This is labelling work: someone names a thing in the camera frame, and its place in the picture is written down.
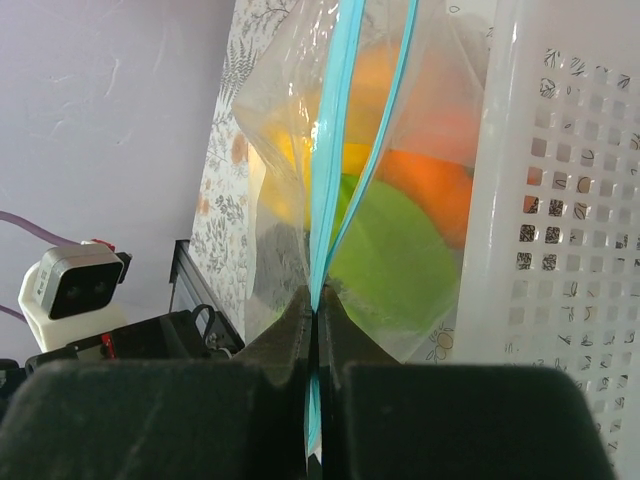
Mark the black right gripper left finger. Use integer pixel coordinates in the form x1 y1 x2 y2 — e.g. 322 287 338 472
1 288 310 479

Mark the clear zip top bag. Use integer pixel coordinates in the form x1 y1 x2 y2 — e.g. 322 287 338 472
232 0 494 459

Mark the orange tangerine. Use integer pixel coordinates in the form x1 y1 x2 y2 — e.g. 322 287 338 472
378 150 472 250

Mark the yellow lemon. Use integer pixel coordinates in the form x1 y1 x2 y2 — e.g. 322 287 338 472
247 124 374 230

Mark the aluminium frame rail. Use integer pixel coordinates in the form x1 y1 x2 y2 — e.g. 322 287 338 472
167 238 246 351

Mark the white perforated plastic basket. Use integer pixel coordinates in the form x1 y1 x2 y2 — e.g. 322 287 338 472
453 1 639 470

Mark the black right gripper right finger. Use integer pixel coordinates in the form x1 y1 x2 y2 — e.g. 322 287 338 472
317 288 614 479

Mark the bumpy green lime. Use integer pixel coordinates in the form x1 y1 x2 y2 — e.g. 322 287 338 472
329 180 459 336

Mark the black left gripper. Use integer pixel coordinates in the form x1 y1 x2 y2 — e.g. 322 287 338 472
1 304 245 400

